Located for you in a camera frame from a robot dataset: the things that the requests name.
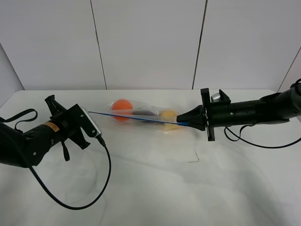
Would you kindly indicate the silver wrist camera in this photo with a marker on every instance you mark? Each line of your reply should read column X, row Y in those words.
column 215, row 97
column 94, row 130

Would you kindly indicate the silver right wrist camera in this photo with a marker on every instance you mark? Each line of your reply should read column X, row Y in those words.
column 215, row 97

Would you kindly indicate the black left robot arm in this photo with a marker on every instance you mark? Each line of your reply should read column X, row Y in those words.
column 34, row 144

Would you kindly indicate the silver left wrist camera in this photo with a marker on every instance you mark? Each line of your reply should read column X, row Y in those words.
column 94, row 130

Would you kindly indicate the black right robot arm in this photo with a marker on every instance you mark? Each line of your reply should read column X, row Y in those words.
column 218, row 111

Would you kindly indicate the purple eggplant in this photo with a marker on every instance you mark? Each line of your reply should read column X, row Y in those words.
column 144, row 112

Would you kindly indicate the clear zip bag blue seal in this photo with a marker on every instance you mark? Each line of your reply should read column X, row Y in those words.
column 108, row 118

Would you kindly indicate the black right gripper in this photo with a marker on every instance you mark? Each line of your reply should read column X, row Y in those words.
column 194, row 117

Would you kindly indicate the yellow pear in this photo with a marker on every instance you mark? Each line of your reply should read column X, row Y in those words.
column 169, row 116

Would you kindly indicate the orange fruit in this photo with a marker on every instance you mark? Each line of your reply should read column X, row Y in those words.
column 122, row 106

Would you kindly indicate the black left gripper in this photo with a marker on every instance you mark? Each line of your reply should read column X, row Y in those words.
column 64, row 125

